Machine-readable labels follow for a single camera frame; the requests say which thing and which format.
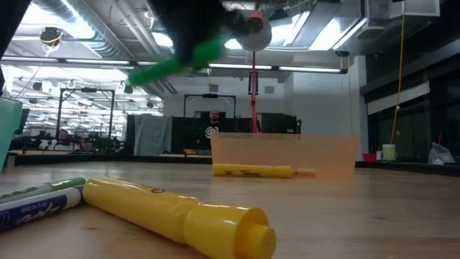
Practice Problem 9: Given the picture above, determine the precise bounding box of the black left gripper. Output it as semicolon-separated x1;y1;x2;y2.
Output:
149;0;252;66

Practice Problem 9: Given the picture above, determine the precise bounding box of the green Sharpie highlighter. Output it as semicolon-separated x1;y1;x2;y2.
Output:
127;34;226;87

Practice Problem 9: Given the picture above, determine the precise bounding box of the yellow Sharpie highlighter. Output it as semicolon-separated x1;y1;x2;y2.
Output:
211;163;296;179
81;175;277;259

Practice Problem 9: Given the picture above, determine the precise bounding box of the green thin dry-erase marker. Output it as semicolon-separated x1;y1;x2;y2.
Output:
0;176;86;204

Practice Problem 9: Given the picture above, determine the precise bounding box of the navy thin dry-erase marker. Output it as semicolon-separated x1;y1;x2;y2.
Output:
0;186;83;232

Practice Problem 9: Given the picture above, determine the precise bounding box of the ceiling light strip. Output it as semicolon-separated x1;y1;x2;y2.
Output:
207;63;349;75
0;56;159;68

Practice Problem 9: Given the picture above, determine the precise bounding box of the person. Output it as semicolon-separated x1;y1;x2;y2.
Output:
195;109;231;152
53;128;86;152

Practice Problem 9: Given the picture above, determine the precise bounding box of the red desk lamp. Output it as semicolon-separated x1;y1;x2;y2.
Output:
235;9;273;135

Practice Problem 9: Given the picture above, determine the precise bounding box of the grey cloth cover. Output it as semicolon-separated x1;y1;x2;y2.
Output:
133;114;173;156

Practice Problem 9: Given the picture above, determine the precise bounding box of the black ceiling dome device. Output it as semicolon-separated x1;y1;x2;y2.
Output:
38;26;65;47

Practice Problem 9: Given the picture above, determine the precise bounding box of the orange translucent plastic bin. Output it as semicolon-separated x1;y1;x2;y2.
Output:
210;132;359;178

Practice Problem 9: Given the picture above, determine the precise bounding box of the teal translucent plastic bin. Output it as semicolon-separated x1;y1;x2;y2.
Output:
0;96;23;172

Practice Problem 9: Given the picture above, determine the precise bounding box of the lime green cup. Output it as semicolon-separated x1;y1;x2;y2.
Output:
382;143;397;162

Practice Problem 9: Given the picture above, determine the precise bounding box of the clear plastic bag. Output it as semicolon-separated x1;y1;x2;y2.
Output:
427;142;456;165

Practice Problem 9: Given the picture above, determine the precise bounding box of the black background rig frame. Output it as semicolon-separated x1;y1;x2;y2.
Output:
183;93;237;119
55;87;116;141

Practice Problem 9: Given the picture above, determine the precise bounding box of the black partition wall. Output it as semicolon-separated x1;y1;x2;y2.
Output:
125;113;299;155

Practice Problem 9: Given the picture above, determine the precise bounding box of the yellow extension cord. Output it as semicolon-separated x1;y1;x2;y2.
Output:
390;0;407;145

